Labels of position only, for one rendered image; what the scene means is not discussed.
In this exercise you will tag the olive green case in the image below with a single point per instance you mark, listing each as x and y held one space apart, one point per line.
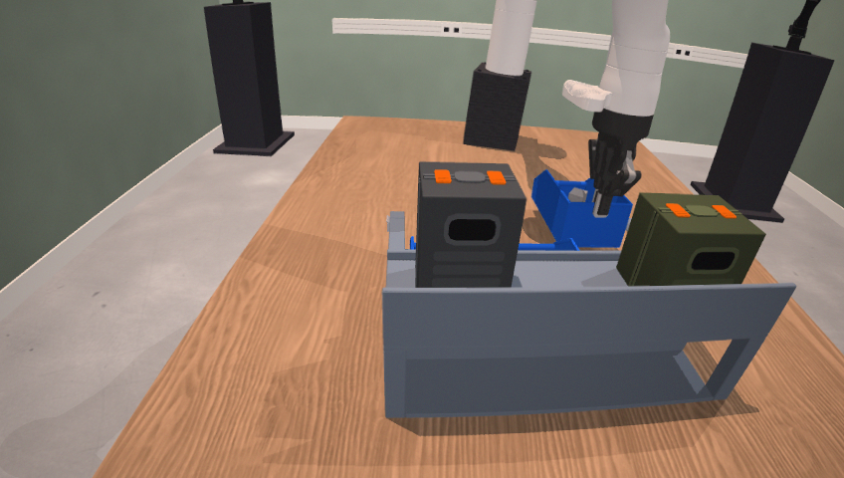
687 239

